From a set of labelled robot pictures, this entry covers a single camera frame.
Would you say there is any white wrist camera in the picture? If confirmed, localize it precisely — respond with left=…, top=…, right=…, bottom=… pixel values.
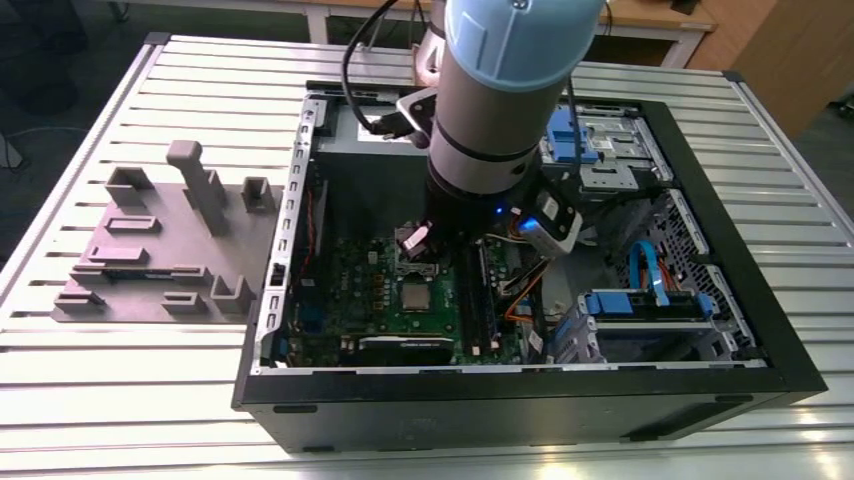
left=516, top=192, right=586, bottom=259

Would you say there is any orange wire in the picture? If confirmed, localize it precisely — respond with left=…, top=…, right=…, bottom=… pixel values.
left=500, top=282, right=535, bottom=327

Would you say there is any wooden cabinet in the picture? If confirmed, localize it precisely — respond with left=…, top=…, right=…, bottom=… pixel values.
left=686, top=0, right=854, bottom=139

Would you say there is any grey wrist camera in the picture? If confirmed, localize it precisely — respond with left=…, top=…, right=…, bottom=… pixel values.
left=395, top=88, right=440, bottom=150

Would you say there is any blue flat wire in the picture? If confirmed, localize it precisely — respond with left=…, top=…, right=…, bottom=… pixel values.
left=628, top=239, right=670, bottom=309

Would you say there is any black RAM slot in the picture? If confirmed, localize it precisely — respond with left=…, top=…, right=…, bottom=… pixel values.
left=455, top=239, right=476, bottom=354

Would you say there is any metal socket cover frame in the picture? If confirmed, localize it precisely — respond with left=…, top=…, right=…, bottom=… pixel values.
left=396, top=227, right=440, bottom=281

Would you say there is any grey metal disk bay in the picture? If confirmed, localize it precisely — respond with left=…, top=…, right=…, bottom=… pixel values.
left=546, top=294, right=766, bottom=369

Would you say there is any black graphics card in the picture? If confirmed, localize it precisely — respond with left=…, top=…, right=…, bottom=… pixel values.
left=337, top=333, right=456, bottom=367

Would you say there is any black camera cable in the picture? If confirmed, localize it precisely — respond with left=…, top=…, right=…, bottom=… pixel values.
left=339, top=0, right=402, bottom=139

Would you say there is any silver square CPU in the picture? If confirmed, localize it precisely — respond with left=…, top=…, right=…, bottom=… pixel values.
left=402, top=285, right=435, bottom=311

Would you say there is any blue plastic drive latch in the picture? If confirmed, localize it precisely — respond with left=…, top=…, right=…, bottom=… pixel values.
left=547, top=112, right=592, bottom=144
left=543, top=139, right=600, bottom=164

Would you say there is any CPU socket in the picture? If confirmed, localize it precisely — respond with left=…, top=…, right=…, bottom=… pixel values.
left=396, top=278, right=440, bottom=317

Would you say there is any grey plastic parts rack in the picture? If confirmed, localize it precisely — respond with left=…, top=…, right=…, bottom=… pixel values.
left=51, top=140, right=279, bottom=325

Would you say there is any grey power supply unit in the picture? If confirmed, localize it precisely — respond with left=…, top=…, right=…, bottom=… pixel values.
left=311, top=104, right=435, bottom=239

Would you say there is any green motherboard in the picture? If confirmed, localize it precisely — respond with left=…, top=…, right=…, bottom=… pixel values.
left=285, top=227, right=528, bottom=366

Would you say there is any black RAM stick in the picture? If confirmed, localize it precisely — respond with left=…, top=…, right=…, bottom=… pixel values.
left=474, top=244, right=502, bottom=347

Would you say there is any black open PC case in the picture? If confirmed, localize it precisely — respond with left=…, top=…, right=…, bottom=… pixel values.
left=229, top=78, right=830, bottom=454

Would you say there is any grey metal drive cage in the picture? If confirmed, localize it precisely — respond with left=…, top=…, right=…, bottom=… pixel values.
left=539, top=104, right=674, bottom=214

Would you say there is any black wire bundle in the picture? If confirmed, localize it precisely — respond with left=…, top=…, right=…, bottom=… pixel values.
left=503, top=188, right=668, bottom=296

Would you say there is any hard disk in blue carrier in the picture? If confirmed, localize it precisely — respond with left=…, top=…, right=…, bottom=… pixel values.
left=576, top=289, right=716, bottom=324

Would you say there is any wooden desk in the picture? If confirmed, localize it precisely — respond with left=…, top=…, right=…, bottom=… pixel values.
left=305, top=0, right=719, bottom=69

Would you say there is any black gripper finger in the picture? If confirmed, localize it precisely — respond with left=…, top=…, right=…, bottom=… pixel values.
left=396, top=222, right=436, bottom=262

